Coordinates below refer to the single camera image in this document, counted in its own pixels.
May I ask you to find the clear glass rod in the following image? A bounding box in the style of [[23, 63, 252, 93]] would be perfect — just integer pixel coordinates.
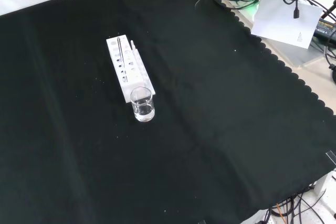
[[117, 37, 128, 82]]

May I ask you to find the white test tube rack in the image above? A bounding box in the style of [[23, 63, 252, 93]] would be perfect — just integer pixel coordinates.
[[106, 34, 156, 104]]

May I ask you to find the clear glass beaker with water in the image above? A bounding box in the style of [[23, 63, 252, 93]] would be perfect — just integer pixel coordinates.
[[130, 87, 156, 123]]

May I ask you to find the black bench cloth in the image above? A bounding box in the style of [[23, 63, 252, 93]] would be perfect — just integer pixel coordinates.
[[0, 0, 336, 224]]

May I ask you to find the white paper sheet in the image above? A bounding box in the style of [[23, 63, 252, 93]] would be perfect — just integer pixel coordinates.
[[250, 0, 324, 49]]

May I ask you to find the black power adapter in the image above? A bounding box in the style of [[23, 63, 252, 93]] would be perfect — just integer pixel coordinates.
[[312, 18, 336, 47]]

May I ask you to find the clear tape piece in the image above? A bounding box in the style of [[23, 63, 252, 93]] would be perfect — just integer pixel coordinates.
[[325, 150, 336, 166]]

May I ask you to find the black cable bundle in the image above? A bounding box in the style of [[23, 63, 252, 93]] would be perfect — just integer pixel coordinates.
[[260, 182, 332, 224]]

